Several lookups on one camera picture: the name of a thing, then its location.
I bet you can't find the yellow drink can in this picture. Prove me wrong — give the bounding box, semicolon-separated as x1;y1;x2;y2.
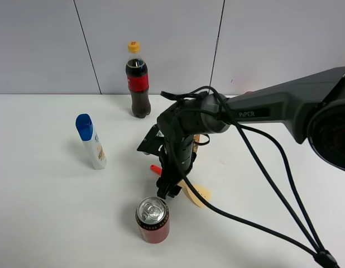
193;135;200;153

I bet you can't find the red soda can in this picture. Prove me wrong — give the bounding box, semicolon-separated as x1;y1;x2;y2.
135;197;170;243

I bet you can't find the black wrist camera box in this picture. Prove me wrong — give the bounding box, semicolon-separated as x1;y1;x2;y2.
137;124;164;156

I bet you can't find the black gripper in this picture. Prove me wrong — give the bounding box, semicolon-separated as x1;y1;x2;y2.
156;135;197;199

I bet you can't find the cola bottle yellow cap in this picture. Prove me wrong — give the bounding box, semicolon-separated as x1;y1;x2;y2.
125;41;151;118

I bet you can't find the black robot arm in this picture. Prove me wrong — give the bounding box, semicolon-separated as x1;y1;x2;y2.
157;66;345;173

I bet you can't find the black cable bundle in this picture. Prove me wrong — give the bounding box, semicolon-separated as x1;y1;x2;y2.
160;85;341;268

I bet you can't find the orange-handled beige spatula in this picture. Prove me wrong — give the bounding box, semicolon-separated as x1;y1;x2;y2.
149;164;213;209

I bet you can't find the white blue-capped shampoo bottle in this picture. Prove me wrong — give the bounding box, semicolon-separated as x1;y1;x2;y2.
75;114;107;170

